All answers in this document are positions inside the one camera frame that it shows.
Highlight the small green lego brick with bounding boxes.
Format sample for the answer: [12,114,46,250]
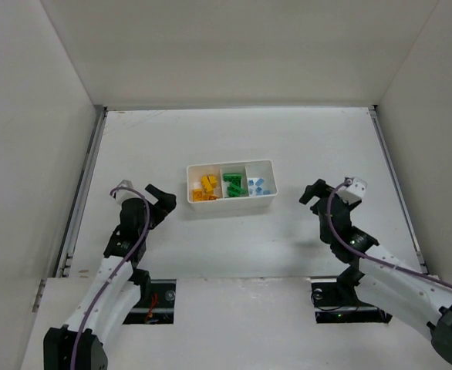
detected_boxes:
[222,173,242,183]

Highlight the green yellow lego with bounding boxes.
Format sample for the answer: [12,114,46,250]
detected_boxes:
[201,175,218,194]

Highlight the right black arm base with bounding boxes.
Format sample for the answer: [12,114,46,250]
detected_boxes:
[310,267,393,324]

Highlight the green long lego brick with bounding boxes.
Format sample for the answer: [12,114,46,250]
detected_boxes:
[227,183,248,197]

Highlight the white three-compartment bin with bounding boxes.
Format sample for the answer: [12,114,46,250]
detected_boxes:
[187,160,278,212]

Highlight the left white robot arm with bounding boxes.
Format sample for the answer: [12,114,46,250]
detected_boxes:
[42,180,177,369]

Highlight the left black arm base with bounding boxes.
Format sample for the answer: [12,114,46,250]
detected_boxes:
[123,269,177,325]

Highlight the orange flower green lego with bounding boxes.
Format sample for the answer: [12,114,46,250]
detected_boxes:
[192,189,204,202]

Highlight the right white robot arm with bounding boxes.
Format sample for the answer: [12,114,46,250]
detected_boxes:
[299,177,452,365]

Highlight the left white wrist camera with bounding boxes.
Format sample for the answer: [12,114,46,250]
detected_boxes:
[110,180,136,206]

